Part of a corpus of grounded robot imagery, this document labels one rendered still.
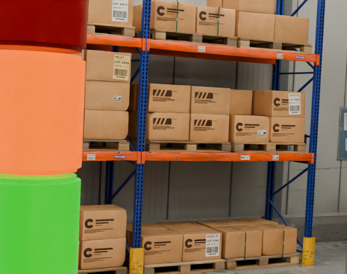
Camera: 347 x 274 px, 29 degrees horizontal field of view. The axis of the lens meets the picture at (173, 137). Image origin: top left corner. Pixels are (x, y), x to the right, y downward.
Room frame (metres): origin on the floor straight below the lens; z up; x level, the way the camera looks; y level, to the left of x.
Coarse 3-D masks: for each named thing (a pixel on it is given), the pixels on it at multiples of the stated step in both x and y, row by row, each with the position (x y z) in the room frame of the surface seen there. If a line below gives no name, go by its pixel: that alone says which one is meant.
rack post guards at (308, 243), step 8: (304, 240) 9.66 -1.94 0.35; (312, 240) 9.66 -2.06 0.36; (136, 248) 8.41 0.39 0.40; (304, 248) 9.65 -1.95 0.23; (312, 248) 9.66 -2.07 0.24; (136, 256) 8.41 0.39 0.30; (304, 256) 9.64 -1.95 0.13; (312, 256) 9.66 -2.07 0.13; (136, 264) 8.42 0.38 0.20; (304, 264) 9.63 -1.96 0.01; (312, 264) 9.67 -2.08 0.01; (136, 272) 8.42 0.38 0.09
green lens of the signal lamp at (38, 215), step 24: (0, 192) 0.29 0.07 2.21; (24, 192) 0.29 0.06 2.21; (48, 192) 0.29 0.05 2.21; (72, 192) 0.30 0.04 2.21; (0, 216) 0.29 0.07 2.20; (24, 216) 0.29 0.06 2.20; (48, 216) 0.29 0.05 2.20; (72, 216) 0.30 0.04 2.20; (0, 240) 0.29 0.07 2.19; (24, 240) 0.29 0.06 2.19; (48, 240) 0.29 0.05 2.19; (72, 240) 0.30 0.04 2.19; (0, 264) 0.29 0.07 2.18; (24, 264) 0.29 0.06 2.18; (48, 264) 0.29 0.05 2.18; (72, 264) 0.31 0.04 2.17
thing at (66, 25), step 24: (0, 0) 0.29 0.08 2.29; (24, 0) 0.29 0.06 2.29; (48, 0) 0.29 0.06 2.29; (72, 0) 0.30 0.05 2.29; (0, 24) 0.29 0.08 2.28; (24, 24) 0.29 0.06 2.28; (48, 24) 0.29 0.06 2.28; (72, 24) 0.30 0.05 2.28; (0, 48) 0.32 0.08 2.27; (24, 48) 0.31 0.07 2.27; (48, 48) 0.30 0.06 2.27; (72, 48) 0.30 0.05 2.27
